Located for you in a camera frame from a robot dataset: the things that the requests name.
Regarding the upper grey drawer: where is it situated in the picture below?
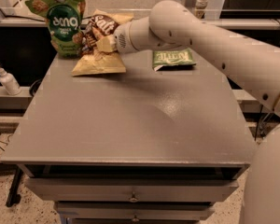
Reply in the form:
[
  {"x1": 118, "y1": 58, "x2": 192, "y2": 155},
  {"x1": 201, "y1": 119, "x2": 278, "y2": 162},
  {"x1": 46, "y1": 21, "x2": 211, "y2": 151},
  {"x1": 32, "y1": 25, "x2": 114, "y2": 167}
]
[{"x1": 25, "y1": 178, "x2": 239, "y2": 203}]

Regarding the green kettle chip bag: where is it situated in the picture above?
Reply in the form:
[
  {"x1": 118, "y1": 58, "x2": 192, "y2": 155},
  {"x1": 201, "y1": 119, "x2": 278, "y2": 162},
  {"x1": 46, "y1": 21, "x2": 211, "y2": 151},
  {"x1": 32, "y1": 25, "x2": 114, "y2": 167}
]
[{"x1": 152, "y1": 48, "x2": 196, "y2": 71}]

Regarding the lower grey drawer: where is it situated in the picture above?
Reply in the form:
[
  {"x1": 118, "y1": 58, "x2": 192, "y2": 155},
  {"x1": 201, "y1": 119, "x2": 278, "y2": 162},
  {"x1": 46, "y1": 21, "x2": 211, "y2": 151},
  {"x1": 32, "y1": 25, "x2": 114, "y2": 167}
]
[{"x1": 55, "y1": 203, "x2": 214, "y2": 221}]

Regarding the grey drawer cabinet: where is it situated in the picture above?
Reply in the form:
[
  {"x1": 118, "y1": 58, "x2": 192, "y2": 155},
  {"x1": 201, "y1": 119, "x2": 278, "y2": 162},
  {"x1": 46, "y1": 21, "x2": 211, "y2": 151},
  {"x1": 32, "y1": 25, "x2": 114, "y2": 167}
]
[{"x1": 2, "y1": 51, "x2": 256, "y2": 224}]

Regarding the white pump bottle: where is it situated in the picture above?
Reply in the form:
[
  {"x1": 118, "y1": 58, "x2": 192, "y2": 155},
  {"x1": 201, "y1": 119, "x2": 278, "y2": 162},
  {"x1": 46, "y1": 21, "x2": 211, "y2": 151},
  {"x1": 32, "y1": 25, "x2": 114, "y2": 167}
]
[{"x1": 0, "y1": 65, "x2": 21, "y2": 95}]

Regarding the brown sea salt chip bag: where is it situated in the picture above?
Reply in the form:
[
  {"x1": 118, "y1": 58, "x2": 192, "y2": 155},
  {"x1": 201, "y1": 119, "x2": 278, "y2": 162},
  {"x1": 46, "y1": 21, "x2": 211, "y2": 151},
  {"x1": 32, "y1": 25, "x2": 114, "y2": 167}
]
[{"x1": 72, "y1": 9, "x2": 133, "y2": 77}]

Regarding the grey drawer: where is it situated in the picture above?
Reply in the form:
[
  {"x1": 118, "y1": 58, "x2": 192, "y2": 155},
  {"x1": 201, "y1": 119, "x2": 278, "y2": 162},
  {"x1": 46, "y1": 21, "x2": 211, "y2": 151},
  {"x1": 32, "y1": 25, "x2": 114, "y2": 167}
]
[
  {"x1": 25, "y1": 178, "x2": 239, "y2": 203},
  {"x1": 55, "y1": 203, "x2": 214, "y2": 221}
]

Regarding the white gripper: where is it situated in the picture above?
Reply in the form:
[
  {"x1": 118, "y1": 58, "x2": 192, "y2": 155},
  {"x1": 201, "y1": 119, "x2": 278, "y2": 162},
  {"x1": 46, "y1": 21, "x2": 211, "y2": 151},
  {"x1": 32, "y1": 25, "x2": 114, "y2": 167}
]
[{"x1": 96, "y1": 21, "x2": 137, "y2": 53}]

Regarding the green rice chip bag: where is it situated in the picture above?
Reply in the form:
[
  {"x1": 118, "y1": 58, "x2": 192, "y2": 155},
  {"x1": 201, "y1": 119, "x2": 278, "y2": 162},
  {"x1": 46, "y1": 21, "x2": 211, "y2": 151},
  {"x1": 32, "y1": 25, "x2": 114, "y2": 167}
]
[{"x1": 25, "y1": 0, "x2": 86, "y2": 57}]

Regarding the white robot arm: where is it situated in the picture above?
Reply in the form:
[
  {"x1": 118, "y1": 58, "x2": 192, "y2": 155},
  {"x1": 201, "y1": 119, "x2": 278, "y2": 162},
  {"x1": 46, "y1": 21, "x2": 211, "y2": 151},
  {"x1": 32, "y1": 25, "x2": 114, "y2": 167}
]
[{"x1": 96, "y1": 0, "x2": 280, "y2": 224}]

